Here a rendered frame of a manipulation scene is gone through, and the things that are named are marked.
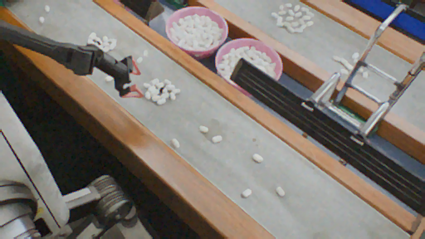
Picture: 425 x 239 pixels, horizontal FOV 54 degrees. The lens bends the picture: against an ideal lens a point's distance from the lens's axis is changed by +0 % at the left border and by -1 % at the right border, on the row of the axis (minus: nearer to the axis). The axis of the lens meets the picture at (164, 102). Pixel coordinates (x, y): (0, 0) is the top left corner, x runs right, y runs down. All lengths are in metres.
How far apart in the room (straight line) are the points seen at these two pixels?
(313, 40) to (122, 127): 0.92
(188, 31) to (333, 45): 0.62
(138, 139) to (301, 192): 0.58
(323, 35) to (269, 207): 0.86
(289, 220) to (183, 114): 0.52
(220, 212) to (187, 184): 0.14
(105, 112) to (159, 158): 0.28
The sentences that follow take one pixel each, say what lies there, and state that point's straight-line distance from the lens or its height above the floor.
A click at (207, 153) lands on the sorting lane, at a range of 1.47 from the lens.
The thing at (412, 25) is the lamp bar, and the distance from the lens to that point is 1.59.
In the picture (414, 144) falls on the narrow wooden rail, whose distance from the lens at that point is 1.73.
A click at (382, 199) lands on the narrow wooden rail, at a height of 0.76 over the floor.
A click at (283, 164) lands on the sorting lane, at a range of 1.50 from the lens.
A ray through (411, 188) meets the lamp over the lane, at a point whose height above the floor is 1.09.
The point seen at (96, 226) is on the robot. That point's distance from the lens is 1.36.
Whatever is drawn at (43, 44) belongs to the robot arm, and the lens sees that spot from 1.31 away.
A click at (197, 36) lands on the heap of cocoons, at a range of 1.80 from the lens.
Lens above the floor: 2.02
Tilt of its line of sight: 55 degrees down
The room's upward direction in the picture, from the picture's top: 1 degrees clockwise
